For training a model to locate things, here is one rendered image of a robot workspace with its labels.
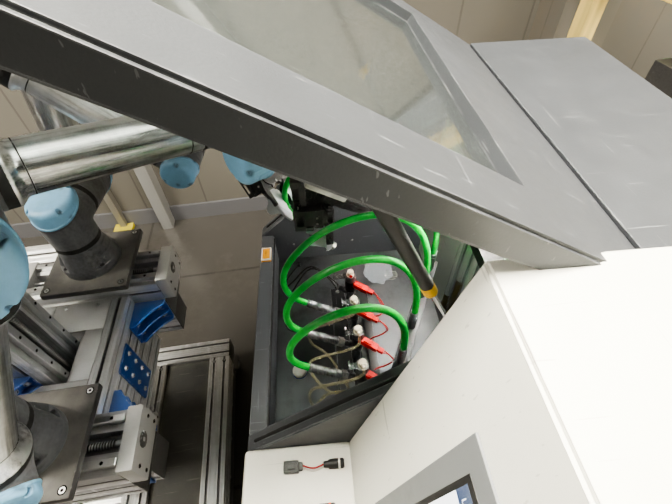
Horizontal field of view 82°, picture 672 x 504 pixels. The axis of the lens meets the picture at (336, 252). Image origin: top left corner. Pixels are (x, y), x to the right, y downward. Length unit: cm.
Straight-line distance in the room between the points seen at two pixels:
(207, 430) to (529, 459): 152
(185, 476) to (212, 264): 127
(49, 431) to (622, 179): 108
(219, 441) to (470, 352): 143
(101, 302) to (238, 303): 115
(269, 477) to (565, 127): 85
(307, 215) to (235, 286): 169
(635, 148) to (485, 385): 49
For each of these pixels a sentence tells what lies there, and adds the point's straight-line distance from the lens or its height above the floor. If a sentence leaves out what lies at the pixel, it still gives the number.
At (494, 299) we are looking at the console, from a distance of 41.
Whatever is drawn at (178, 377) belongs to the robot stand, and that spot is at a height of 21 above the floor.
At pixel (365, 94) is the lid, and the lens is 44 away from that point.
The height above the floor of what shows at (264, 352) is 95.
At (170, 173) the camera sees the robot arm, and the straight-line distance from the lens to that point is 92.
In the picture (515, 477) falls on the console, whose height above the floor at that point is 148.
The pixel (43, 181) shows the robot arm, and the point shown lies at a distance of 64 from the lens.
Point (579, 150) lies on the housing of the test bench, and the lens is 74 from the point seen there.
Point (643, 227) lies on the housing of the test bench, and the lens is 63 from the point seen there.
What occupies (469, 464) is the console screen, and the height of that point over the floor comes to 142.
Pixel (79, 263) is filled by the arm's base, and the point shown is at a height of 109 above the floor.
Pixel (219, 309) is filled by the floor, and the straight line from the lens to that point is 234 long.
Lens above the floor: 185
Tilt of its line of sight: 48 degrees down
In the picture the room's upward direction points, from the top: 2 degrees counter-clockwise
